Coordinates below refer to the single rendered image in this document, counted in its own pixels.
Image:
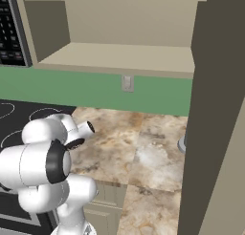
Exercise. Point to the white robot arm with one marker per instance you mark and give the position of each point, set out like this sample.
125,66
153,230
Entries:
32,165

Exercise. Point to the grey round object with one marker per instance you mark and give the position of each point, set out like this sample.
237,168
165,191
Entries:
182,145

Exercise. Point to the beige drawer front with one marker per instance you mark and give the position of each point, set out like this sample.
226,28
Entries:
110,194

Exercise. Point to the black hob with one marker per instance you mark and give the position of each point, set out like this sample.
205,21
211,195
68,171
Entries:
19,117

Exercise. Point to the beige base cupboard door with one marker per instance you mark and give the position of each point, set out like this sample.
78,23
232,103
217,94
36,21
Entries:
102,219

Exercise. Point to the black microwave oven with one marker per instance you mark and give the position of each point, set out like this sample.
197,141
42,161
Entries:
11,28

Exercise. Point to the black oven front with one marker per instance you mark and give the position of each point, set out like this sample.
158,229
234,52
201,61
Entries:
12,218

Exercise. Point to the grey wall outlet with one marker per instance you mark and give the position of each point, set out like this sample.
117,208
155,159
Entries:
127,83

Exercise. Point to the beige open wall cabinet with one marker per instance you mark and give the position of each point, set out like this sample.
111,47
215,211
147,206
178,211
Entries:
121,59

